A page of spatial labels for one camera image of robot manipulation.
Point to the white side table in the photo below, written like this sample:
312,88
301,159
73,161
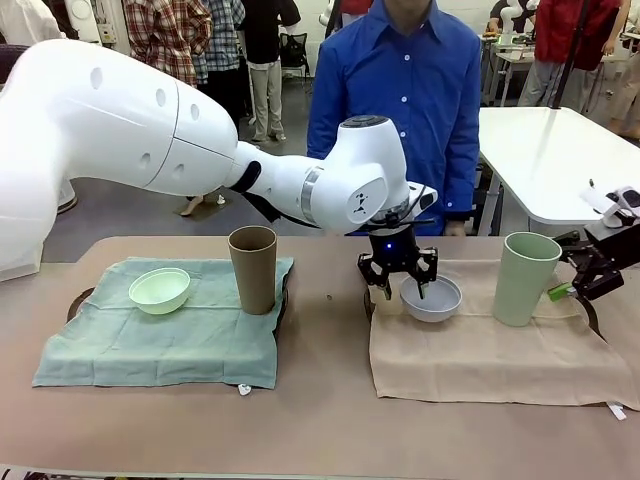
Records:
540,150

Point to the person in red plaid shirt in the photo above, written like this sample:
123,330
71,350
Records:
165,30

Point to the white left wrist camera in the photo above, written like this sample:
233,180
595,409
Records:
427,199

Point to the black office chair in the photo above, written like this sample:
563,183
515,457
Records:
292,50

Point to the pale grey bowl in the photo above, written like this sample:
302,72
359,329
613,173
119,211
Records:
435,305

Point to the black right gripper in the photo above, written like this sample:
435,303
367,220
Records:
615,245

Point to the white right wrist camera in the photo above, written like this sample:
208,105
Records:
620,200

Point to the person in blue plaid shirt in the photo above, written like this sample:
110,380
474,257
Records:
222,40

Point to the tall pale green cup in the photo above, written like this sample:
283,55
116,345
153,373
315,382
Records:
525,285

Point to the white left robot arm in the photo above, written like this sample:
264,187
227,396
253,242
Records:
125,125

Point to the person in red top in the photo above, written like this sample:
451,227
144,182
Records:
565,30

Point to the pale green bowl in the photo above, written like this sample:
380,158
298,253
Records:
160,300

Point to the black stand pole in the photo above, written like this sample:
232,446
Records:
570,50

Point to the person's left forearm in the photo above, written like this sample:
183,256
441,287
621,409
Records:
462,185

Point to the tall brown cup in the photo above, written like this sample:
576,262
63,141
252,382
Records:
252,270

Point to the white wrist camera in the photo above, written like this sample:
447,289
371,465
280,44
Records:
427,199
620,200

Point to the person's left hand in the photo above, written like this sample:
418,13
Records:
455,229

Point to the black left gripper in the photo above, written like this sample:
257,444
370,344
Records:
395,247

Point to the green cloth mat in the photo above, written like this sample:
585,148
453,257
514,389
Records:
150,345

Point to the beige cloth mat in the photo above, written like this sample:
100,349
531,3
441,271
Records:
475,360

